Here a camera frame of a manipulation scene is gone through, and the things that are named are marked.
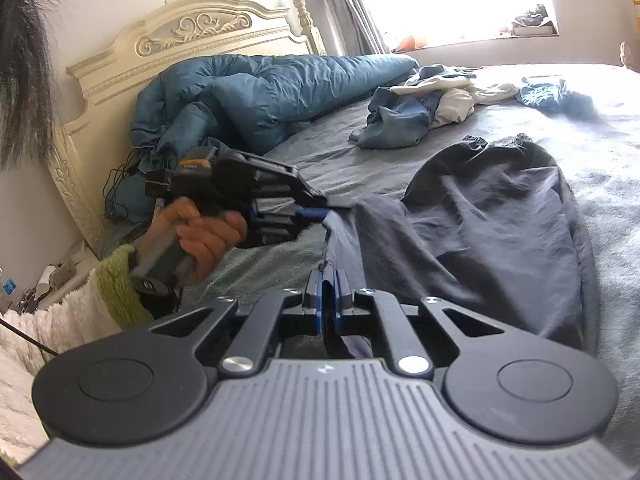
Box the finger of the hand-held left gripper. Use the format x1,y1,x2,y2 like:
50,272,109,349
294,192,358,222

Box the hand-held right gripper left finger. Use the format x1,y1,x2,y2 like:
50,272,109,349
150,270,325,377

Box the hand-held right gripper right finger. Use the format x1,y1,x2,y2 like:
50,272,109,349
330,270,503,377

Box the dark grey fleece-lined pants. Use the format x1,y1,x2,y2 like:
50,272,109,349
295,134,601,361

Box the person's left hand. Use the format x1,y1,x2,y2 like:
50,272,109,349
141,197,250,287

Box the blue duvet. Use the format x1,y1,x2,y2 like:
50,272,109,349
107,54,421,226

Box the cream sweater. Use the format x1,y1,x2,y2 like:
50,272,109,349
390,76,476,97

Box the cream carved headboard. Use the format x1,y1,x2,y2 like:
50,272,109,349
47,0,329,261

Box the blue patterned cloth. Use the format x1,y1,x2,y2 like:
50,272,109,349
407,64,481,83

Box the grey curtain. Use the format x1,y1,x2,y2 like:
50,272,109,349
295,0,396,56

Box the orange object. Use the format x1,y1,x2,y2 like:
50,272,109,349
395,35,429,54

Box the window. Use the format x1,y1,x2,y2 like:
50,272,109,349
345,0,559,54

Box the light blue garment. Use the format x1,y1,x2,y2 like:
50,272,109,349
517,76,597,114

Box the person's black hair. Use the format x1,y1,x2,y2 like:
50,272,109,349
0,0,57,172

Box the dark shoes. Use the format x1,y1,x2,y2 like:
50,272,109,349
512,4,557,37

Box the tangled black cables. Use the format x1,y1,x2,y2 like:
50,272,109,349
101,149,152,222

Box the black cable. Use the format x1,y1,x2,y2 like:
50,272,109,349
0,316,60,359

